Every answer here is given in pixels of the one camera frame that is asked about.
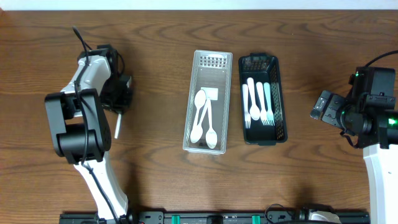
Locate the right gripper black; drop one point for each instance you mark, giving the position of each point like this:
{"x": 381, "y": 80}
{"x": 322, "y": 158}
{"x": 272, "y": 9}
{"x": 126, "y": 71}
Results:
{"x": 329, "y": 111}

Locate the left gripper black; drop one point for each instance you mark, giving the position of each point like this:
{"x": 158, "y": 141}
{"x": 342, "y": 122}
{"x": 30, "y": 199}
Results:
{"x": 121, "y": 101}

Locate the pale green plastic fork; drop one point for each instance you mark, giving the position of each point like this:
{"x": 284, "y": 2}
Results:
{"x": 270, "y": 115}

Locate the white plastic fork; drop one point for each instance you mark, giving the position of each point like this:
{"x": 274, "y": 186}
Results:
{"x": 263, "y": 112}
{"x": 247, "y": 116}

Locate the white plastic spoon group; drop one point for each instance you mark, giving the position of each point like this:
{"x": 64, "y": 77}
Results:
{"x": 254, "y": 110}

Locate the black plastic basket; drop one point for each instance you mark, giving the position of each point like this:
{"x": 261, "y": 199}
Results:
{"x": 264, "y": 68}

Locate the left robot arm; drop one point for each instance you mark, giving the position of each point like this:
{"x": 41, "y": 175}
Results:
{"x": 84, "y": 118}

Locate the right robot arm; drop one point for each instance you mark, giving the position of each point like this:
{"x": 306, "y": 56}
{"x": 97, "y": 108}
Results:
{"x": 368, "y": 113}

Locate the clear plastic basket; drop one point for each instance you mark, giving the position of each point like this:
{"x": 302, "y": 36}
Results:
{"x": 211, "y": 72}

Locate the black mounting rail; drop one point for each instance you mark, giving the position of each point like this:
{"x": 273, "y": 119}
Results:
{"x": 210, "y": 218}

